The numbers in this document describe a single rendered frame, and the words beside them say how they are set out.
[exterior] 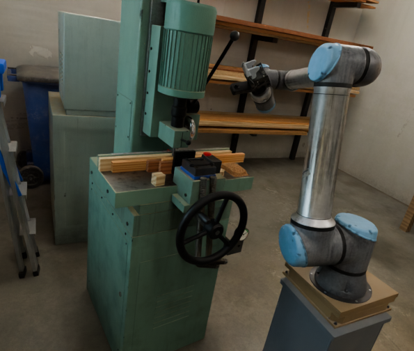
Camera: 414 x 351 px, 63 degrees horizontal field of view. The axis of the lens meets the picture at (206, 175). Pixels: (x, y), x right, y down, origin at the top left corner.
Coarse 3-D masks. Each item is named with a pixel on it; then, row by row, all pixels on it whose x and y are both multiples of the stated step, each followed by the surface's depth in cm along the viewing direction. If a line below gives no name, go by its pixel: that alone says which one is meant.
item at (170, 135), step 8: (160, 128) 135; (168, 128) 129; (176, 128) 129; (184, 128) 131; (160, 136) 136; (168, 136) 130; (176, 136) 127; (184, 136) 129; (168, 144) 130; (176, 144) 128; (184, 144) 130
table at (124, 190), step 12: (108, 180) 117; (120, 180) 118; (132, 180) 120; (144, 180) 121; (168, 180) 125; (228, 180) 135; (240, 180) 138; (252, 180) 142; (108, 192) 116; (120, 192) 110; (132, 192) 113; (144, 192) 115; (156, 192) 118; (168, 192) 121; (120, 204) 112; (132, 204) 115; (144, 204) 117; (180, 204) 117; (192, 204) 117; (216, 204) 123
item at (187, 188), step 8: (176, 168) 122; (176, 176) 122; (184, 176) 117; (216, 176) 120; (176, 184) 122; (184, 184) 117; (192, 184) 113; (208, 184) 117; (216, 184) 119; (224, 184) 121; (184, 192) 118; (192, 192) 114; (208, 192) 118; (184, 200) 118; (192, 200) 116
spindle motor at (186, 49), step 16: (176, 0) 108; (176, 16) 109; (192, 16) 108; (208, 16) 110; (176, 32) 111; (192, 32) 110; (208, 32) 113; (176, 48) 113; (192, 48) 112; (208, 48) 117; (160, 64) 120; (176, 64) 114; (192, 64) 115; (208, 64) 120; (160, 80) 121; (176, 80) 116; (192, 80) 117; (176, 96) 118; (192, 96) 119
